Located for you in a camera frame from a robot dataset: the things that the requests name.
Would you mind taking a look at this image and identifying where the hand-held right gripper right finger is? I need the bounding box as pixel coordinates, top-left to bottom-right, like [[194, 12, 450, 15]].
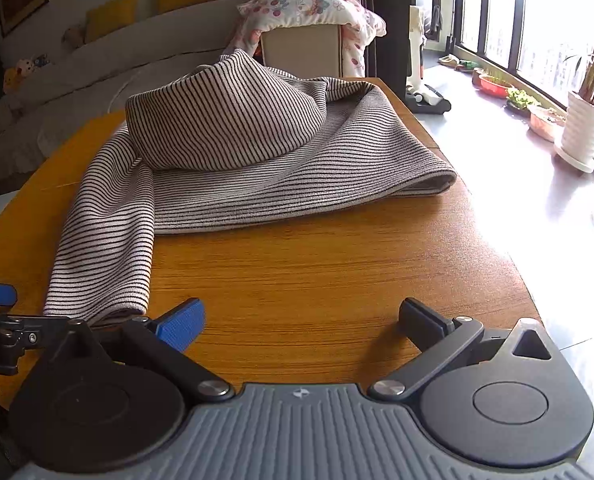
[[368, 297, 562, 400]]

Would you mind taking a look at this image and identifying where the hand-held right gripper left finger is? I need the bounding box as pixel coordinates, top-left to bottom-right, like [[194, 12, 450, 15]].
[[52, 297, 234, 405]]

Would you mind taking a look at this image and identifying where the grey striped sweater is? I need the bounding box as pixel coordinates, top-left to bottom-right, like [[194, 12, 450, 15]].
[[44, 47, 458, 328]]

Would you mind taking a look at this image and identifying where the white sofa throw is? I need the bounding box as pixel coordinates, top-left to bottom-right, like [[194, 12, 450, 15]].
[[0, 57, 218, 188]]

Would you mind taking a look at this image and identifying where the white pot saucer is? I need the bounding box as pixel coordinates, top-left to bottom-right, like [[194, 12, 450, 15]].
[[553, 144, 594, 174]]

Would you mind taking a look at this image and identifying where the yellow white plush toy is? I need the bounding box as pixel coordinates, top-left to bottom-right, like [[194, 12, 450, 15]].
[[2, 57, 34, 95]]

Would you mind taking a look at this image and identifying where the pink flower pot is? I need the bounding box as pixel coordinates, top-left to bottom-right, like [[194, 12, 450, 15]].
[[529, 106, 568, 142]]

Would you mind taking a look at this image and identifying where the green plant in black tray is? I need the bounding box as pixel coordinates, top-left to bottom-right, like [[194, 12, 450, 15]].
[[506, 87, 540, 114]]

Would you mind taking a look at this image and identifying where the red flower pot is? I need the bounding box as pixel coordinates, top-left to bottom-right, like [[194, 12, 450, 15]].
[[478, 74, 516, 99]]

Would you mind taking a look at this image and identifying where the white ribbed plant pot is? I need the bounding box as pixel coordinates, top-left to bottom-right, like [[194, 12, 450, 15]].
[[557, 91, 594, 166]]

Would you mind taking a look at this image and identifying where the dark curtain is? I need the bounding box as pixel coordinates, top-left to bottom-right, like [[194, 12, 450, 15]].
[[322, 0, 413, 81]]

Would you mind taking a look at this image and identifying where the beige plush toy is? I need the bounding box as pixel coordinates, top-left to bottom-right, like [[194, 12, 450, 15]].
[[61, 24, 87, 50]]

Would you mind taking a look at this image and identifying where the cream curved sofa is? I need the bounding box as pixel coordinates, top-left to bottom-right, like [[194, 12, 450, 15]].
[[0, 0, 345, 188]]

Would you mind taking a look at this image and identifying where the floral printed blanket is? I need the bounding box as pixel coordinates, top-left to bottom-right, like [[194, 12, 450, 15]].
[[222, 0, 388, 79]]

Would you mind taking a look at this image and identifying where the black window frame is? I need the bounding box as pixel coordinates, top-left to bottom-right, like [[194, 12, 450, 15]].
[[457, 0, 594, 126]]

